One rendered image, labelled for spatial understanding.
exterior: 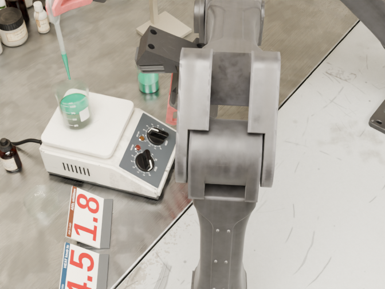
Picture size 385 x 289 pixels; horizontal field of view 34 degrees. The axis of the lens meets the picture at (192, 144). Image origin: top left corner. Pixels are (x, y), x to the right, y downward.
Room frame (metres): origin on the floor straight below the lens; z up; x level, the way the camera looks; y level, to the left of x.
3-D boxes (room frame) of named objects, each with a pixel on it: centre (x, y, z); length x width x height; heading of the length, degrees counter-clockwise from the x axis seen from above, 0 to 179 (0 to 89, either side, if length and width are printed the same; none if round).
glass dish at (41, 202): (0.56, 0.24, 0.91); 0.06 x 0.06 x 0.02
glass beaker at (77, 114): (0.66, 0.19, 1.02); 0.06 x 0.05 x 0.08; 73
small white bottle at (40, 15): (0.98, 0.30, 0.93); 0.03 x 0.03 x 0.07
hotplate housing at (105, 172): (0.65, 0.14, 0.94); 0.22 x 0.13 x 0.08; 73
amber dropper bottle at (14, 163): (0.64, 0.30, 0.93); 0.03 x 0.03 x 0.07
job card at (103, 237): (0.52, 0.16, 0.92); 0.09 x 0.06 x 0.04; 0
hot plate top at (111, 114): (0.66, 0.17, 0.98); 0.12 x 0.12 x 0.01; 73
